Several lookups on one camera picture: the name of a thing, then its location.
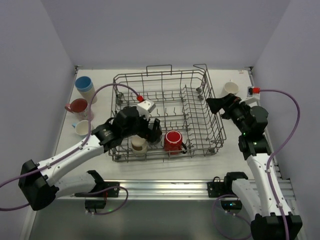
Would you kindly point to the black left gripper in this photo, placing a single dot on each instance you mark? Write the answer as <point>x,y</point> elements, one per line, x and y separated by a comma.
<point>146,127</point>

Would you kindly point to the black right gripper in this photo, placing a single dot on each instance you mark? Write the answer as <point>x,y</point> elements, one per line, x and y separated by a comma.
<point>227,106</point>

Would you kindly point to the dark grey mug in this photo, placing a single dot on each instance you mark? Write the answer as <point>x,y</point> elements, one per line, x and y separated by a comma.
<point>155,133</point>

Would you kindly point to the white faceted ceramic mug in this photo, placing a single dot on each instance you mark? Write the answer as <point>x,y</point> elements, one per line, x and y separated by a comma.
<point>230,87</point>

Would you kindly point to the light blue faceted mug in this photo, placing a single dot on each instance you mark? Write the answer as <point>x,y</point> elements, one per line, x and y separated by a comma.
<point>82,128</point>

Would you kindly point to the pink ghost pattern mug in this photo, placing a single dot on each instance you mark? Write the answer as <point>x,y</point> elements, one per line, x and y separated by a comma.
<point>80,108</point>

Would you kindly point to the blue plastic tumbler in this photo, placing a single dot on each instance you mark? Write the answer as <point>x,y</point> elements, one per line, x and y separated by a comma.
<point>83,84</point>

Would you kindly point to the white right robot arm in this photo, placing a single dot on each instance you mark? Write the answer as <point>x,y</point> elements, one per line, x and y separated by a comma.
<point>271,218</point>

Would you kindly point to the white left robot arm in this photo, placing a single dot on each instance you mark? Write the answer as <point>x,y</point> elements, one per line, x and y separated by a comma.
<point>43,182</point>

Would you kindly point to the red mug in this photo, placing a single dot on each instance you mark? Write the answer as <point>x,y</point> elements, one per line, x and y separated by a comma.
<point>173,143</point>

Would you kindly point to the cream and brown mug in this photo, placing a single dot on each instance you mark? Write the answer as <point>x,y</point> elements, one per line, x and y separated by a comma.
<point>139,145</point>

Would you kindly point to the left black controller box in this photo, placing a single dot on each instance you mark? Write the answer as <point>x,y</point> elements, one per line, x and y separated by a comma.
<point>94,205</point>

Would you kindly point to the black controller box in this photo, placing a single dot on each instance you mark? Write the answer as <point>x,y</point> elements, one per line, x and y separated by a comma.
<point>94,205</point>
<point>233,206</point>

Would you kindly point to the right black controller box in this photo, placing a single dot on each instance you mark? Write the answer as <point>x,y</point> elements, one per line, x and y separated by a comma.
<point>233,206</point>

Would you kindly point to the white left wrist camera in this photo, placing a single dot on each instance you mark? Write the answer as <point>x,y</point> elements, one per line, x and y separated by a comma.
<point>145,108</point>

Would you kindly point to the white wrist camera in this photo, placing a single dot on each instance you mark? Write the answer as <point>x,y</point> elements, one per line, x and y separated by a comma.
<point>253,95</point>
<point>145,108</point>

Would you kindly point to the grey wire dish rack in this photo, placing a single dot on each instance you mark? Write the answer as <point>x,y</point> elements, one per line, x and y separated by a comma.
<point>180,98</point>

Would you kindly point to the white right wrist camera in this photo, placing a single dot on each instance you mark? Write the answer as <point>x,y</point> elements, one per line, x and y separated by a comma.
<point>253,95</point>

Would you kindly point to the aluminium mounting rail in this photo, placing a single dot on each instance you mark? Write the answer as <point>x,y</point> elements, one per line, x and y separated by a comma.
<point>156,189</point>

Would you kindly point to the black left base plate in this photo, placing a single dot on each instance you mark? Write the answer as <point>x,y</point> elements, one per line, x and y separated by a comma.
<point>113,191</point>

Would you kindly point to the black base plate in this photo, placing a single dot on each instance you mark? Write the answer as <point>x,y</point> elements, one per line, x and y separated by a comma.
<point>217,188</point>
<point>113,191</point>

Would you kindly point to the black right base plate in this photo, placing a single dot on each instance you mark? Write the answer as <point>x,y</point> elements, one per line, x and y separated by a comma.
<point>217,188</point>

